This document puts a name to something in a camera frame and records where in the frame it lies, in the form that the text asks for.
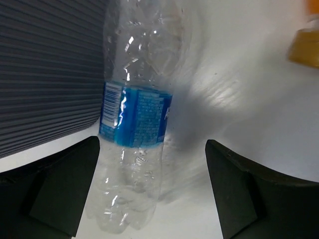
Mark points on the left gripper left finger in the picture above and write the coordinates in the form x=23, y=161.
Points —
x=46, y=198

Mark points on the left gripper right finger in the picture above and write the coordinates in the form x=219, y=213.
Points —
x=256, y=202

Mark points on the clear bottle blue label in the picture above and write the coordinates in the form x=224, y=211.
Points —
x=145, y=43

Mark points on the grey mesh waste bin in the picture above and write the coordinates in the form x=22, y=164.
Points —
x=51, y=70

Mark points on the orange juice bottle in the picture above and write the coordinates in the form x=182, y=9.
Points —
x=305, y=45

